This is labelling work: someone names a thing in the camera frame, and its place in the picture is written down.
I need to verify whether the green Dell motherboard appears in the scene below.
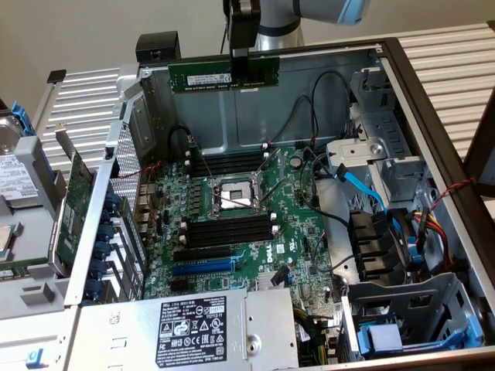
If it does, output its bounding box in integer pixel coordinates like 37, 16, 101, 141
142, 145, 342, 310

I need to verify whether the red yellow power wire bundle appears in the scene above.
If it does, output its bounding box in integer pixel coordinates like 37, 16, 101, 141
410, 208, 456, 271

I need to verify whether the silver port block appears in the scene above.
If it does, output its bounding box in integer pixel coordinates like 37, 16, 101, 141
135, 182, 160, 235

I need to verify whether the grey parts rack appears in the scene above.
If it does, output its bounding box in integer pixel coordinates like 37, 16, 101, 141
0, 134, 80, 322

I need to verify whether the green RAM stick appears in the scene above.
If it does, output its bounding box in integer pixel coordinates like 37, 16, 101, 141
167, 55, 281, 95
0, 257, 50, 282

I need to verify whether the grey disk bay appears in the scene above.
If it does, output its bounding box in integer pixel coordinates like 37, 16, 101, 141
340, 271, 486, 362

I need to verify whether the silver power supply with label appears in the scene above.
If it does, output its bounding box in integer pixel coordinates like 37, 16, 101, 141
67, 288, 301, 371

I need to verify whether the blue square latch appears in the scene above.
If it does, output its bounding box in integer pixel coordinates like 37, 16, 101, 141
25, 347, 45, 370

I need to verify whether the red black twisted wire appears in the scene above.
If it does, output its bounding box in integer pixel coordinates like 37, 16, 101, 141
114, 161, 162, 181
425, 176, 479, 213

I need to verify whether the blue disk bracket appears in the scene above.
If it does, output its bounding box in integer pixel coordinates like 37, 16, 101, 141
355, 315, 484, 359

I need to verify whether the blue SATA wire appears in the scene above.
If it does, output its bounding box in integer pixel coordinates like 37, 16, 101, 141
335, 162, 422, 267

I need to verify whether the open PC case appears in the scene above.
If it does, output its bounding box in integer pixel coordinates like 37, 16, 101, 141
63, 36, 495, 371

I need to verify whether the blue expansion slot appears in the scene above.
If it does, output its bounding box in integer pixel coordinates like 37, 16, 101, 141
171, 259, 236, 277

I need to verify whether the CPU chip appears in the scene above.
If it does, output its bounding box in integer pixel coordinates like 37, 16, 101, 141
0, 222, 22, 263

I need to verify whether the black box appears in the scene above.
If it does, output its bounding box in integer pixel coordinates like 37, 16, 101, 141
135, 32, 183, 66

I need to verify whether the silver drive cage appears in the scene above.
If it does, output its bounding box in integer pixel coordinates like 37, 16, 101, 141
326, 67, 434, 204

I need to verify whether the CPU socket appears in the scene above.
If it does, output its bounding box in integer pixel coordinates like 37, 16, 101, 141
207, 169, 271, 222

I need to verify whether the dark brown panel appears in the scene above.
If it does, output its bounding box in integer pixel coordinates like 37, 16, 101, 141
463, 87, 495, 198

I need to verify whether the green graphics card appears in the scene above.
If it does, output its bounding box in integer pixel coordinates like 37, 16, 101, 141
47, 121, 97, 277

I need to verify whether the light grey metal panel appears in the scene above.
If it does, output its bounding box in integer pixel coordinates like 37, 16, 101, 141
0, 308, 78, 371

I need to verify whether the raised socket cover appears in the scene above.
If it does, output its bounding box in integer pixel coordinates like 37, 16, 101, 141
257, 148, 287, 179

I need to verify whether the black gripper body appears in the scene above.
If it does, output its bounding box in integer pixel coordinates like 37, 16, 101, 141
224, 0, 261, 50

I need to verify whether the thin black looped wire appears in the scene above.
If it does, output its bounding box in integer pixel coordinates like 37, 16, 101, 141
310, 69, 353, 150

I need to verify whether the small silver heatsink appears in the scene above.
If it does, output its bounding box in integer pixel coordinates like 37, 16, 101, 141
255, 271, 280, 291

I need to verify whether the hard disk white label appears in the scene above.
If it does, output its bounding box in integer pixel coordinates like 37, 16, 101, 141
0, 114, 42, 209

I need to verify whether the thin metal locking lever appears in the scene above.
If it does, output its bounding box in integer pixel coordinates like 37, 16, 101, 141
257, 180, 288, 205
192, 141, 218, 183

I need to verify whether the long black expansion slot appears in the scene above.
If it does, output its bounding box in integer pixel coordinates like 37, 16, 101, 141
172, 245, 233, 263

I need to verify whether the blue plastic disk clip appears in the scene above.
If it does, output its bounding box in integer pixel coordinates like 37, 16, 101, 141
9, 100, 35, 138

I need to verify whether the black fan shroud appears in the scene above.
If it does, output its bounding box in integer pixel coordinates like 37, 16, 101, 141
347, 208, 411, 285

